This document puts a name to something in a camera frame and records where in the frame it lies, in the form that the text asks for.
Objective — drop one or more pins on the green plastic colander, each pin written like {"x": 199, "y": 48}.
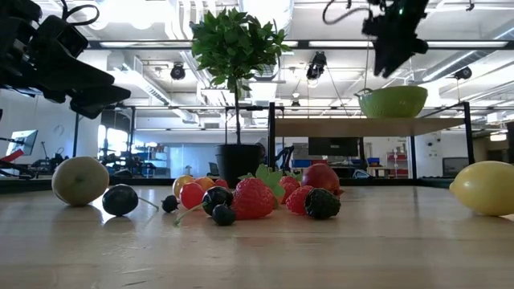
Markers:
{"x": 393, "y": 102}

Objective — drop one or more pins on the large strawberry green leaves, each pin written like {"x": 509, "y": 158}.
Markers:
{"x": 253, "y": 198}

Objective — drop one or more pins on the brown green kiwi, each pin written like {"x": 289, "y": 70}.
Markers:
{"x": 80, "y": 180}

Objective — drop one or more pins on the red storage shelf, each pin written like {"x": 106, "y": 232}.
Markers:
{"x": 397, "y": 160}

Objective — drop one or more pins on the black television screen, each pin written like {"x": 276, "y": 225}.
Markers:
{"x": 333, "y": 146}

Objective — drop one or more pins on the small red strawberry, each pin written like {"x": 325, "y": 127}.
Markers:
{"x": 297, "y": 200}

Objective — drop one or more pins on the dark blackberry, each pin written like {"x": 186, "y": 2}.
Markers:
{"x": 322, "y": 202}

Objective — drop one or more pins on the tilted computer monitor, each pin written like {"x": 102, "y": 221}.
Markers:
{"x": 24, "y": 141}

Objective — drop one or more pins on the bright wall lamp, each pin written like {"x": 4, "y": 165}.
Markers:
{"x": 498, "y": 137}

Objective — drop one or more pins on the dark cherry green stem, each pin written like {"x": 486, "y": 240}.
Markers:
{"x": 119, "y": 200}
{"x": 219, "y": 196}

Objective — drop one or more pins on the red bar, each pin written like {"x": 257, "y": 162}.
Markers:
{"x": 12, "y": 156}

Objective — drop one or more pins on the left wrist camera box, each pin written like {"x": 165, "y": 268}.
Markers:
{"x": 70, "y": 38}

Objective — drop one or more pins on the yellow orange pear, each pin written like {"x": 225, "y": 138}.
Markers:
{"x": 180, "y": 182}

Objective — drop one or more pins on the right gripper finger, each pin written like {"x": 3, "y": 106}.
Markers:
{"x": 380, "y": 60}
{"x": 392, "y": 60}

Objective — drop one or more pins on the round wall clock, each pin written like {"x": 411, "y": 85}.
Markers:
{"x": 59, "y": 130}

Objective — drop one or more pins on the black background robot arm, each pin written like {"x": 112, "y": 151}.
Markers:
{"x": 287, "y": 154}

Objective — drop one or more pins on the small dark blueberry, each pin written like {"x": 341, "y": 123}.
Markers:
{"x": 170, "y": 204}
{"x": 223, "y": 215}

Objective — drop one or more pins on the dark computer monitor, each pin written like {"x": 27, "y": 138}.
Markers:
{"x": 455, "y": 166}

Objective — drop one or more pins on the wooden shelf black metal legs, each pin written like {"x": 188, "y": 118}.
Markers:
{"x": 361, "y": 126}

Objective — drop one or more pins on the blue storage bin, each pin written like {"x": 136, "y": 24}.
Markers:
{"x": 301, "y": 163}

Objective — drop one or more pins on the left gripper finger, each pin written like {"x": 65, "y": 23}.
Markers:
{"x": 68, "y": 76}
{"x": 100, "y": 98}

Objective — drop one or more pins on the red cherry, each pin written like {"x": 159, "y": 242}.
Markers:
{"x": 191, "y": 195}

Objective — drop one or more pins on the yellow plastic lemon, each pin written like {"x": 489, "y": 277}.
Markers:
{"x": 486, "y": 186}

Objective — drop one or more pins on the black ceiling spotlight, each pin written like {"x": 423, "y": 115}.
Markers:
{"x": 463, "y": 73}
{"x": 317, "y": 64}
{"x": 177, "y": 71}

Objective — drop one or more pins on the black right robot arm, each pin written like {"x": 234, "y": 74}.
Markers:
{"x": 401, "y": 8}

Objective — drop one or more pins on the potted green plant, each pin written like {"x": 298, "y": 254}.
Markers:
{"x": 237, "y": 164}

